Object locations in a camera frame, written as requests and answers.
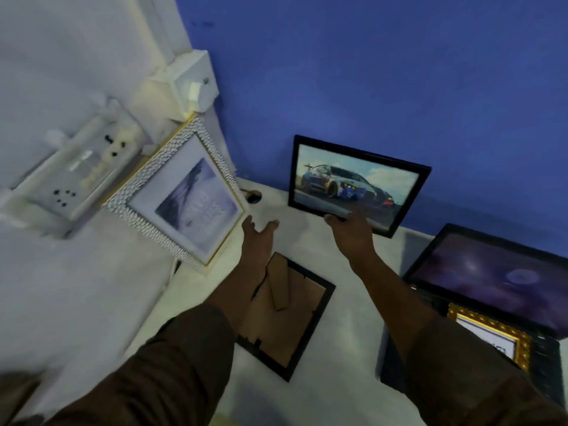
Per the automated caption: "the person's left hand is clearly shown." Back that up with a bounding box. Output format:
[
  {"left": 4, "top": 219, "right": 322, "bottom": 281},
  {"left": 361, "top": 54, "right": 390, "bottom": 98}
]
[{"left": 240, "top": 215, "right": 280, "bottom": 277}]

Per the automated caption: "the person's right hand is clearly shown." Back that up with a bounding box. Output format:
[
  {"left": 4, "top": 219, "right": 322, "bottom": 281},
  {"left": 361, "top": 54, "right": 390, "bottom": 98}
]
[{"left": 323, "top": 205, "right": 378, "bottom": 266}]

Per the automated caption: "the black framed car picture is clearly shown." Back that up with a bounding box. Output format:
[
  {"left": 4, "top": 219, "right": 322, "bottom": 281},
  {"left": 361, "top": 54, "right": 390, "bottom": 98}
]
[{"left": 288, "top": 135, "right": 432, "bottom": 239}]

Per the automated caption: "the person's right forearm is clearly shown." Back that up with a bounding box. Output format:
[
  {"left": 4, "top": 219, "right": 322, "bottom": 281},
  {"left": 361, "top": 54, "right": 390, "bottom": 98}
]
[{"left": 348, "top": 252, "right": 568, "bottom": 426}]

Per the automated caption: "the person's left forearm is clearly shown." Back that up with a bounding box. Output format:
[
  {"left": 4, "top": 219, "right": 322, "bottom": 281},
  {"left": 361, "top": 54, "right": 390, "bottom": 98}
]
[{"left": 44, "top": 267, "right": 269, "bottom": 426}]

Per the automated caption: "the black framed purple picture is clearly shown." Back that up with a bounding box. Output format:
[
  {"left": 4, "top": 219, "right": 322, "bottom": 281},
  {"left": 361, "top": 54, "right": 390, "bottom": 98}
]
[{"left": 401, "top": 223, "right": 568, "bottom": 340}]

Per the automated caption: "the white beaded picture frame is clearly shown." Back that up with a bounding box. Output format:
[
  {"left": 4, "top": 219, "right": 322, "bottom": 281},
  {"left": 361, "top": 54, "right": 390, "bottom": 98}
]
[{"left": 102, "top": 115, "right": 249, "bottom": 267}]

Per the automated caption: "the black frame with cardboard back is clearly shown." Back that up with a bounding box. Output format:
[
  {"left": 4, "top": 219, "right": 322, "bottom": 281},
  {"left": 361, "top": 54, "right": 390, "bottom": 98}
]
[{"left": 235, "top": 252, "right": 336, "bottom": 383}]

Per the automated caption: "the white wall junction box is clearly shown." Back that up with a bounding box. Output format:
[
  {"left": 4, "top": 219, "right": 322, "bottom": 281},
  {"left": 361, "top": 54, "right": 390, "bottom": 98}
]
[{"left": 149, "top": 49, "right": 220, "bottom": 122}]

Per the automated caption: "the white wall socket panel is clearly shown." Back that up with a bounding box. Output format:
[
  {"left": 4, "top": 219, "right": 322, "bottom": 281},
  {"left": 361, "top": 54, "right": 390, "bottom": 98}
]
[{"left": 0, "top": 112, "right": 147, "bottom": 238}]

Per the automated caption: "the gold ornate picture frame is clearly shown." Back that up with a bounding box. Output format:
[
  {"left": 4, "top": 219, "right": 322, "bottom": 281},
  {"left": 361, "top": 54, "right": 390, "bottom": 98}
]
[{"left": 447, "top": 302, "right": 533, "bottom": 372}]

